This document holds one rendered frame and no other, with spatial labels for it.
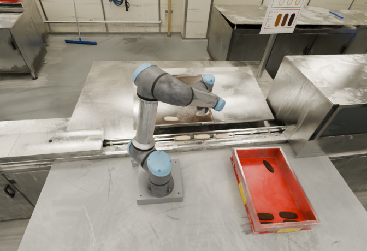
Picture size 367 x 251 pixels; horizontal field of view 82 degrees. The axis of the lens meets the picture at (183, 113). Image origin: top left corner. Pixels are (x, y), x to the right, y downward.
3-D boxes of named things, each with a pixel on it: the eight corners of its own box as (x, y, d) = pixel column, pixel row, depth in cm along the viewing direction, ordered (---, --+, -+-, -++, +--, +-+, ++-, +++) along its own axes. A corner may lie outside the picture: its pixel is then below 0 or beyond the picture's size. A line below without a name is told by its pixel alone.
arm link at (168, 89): (182, 83, 74) (230, 97, 116) (161, 71, 80) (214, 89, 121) (168, 112, 77) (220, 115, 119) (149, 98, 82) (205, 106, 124)
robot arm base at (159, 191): (172, 198, 111) (173, 189, 105) (144, 196, 111) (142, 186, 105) (175, 173, 123) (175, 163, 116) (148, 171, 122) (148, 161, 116)
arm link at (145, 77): (141, 174, 108) (155, 76, 79) (124, 156, 115) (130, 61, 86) (159, 163, 116) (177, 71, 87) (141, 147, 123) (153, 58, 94)
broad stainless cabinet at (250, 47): (219, 89, 333) (233, 24, 263) (204, 57, 408) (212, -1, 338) (327, 85, 362) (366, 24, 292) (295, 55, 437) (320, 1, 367)
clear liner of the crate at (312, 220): (252, 237, 105) (258, 229, 99) (228, 155, 140) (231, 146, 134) (314, 231, 109) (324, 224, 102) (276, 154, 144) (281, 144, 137)
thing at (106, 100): (88, 206, 191) (57, 151, 135) (108, 117, 275) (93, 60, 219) (276, 192, 212) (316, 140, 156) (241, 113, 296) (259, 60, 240)
